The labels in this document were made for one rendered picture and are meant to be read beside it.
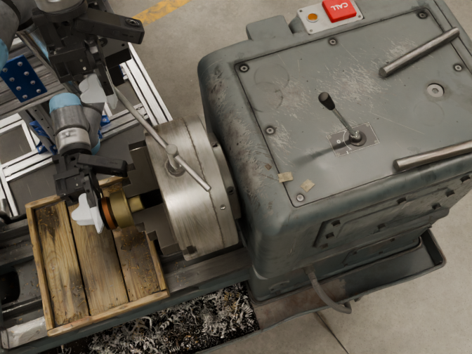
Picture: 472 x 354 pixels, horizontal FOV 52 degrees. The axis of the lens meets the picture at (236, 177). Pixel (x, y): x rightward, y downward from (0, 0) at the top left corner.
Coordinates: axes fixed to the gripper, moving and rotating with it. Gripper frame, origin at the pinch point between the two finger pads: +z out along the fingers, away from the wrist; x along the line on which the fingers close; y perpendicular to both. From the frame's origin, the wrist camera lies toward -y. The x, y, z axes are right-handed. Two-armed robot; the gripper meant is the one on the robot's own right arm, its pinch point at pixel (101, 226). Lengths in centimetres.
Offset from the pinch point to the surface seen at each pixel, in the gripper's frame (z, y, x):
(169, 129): -11.7, -20.3, 11.3
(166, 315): 13, -2, -55
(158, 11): -161, -35, -110
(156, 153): -6.0, -16.5, 13.4
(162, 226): 4.7, -12.7, 1.1
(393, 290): 23, -92, -110
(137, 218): 1.0, -7.9, 0.5
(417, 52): -9, -74, 17
